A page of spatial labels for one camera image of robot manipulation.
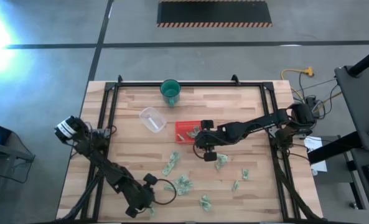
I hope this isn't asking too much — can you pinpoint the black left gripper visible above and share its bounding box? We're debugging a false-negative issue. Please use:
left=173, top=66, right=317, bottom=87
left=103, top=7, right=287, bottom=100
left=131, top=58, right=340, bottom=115
left=124, top=173, right=159, bottom=218

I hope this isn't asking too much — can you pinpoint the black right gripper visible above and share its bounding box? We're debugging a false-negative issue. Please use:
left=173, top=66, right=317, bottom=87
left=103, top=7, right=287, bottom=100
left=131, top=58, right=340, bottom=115
left=194, top=119, right=235, bottom=162

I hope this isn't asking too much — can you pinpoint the orange plastic basket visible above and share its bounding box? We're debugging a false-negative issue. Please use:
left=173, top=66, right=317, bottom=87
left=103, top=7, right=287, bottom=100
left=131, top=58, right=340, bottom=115
left=174, top=120, right=203, bottom=144

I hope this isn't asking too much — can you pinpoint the teal ceramic mug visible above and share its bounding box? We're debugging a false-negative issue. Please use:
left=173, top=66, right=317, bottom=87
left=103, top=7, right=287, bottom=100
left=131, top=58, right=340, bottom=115
left=159, top=78, right=182, bottom=108

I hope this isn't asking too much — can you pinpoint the clear plastic container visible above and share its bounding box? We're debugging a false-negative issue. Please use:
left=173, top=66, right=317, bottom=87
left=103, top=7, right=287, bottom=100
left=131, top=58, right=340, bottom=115
left=139, top=106, right=167, bottom=134

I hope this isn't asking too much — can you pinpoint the white paper sheet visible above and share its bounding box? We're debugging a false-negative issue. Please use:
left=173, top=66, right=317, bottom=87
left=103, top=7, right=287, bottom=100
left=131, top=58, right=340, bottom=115
left=302, top=136, right=328, bottom=174

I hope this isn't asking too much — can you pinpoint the black power adapter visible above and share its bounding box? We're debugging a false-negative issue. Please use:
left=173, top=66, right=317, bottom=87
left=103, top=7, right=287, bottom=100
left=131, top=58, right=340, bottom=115
left=305, top=95, right=318, bottom=110

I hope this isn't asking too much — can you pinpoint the black hazard-striped floor mat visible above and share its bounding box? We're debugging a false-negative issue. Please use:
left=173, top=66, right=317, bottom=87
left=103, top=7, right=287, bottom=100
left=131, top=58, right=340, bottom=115
left=156, top=0, right=273, bottom=28

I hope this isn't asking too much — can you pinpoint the black desk support beam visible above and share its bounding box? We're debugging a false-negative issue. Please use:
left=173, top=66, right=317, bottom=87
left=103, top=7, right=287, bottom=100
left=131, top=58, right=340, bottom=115
left=307, top=130, right=367, bottom=165

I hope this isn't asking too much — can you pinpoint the black side stand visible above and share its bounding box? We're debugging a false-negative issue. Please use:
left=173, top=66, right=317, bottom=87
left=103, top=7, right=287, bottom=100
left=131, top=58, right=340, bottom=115
left=0, top=139, right=36, bottom=224

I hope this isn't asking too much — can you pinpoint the dark grey side desk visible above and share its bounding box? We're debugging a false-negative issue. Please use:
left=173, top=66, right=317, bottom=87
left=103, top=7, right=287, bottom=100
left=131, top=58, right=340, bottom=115
left=334, top=63, right=369, bottom=152

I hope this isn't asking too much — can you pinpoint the black slanted pole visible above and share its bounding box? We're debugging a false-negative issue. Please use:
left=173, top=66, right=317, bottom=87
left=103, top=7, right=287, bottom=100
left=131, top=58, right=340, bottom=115
left=347, top=43, right=369, bottom=78

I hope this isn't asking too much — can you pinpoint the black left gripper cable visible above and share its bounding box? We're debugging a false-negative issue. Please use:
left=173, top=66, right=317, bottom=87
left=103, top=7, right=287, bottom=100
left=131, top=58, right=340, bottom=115
left=152, top=178, right=178, bottom=206

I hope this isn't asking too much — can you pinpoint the black metal table frame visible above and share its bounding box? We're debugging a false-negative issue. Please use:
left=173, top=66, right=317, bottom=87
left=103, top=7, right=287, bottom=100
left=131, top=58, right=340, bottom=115
left=56, top=73, right=325, bottom=223

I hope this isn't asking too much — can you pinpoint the yellow extension cord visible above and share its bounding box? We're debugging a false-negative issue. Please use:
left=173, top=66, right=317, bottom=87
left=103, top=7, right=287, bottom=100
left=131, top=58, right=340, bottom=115
left=279, top=66, right=343, bottom=114

